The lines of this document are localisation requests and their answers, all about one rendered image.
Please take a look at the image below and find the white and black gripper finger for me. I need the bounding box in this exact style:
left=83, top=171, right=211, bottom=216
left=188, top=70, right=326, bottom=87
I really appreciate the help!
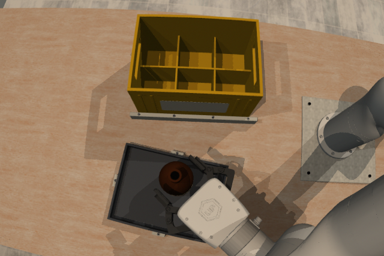
left=154, top=188, right=190, bottom=234
left=188, top=155, right=235, bottom=190

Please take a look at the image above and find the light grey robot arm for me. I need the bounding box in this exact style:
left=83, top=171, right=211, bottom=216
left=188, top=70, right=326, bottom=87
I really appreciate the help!
left=221, top=77, right=384, bottom=256

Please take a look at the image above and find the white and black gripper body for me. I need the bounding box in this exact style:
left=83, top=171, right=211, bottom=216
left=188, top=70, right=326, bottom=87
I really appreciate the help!
left=178, top=178, right=250, bottom=249

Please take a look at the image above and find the yellow divided crate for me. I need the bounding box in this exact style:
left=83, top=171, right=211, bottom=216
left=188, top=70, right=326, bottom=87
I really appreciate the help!
left=127, top=14, right=263, bottom=117

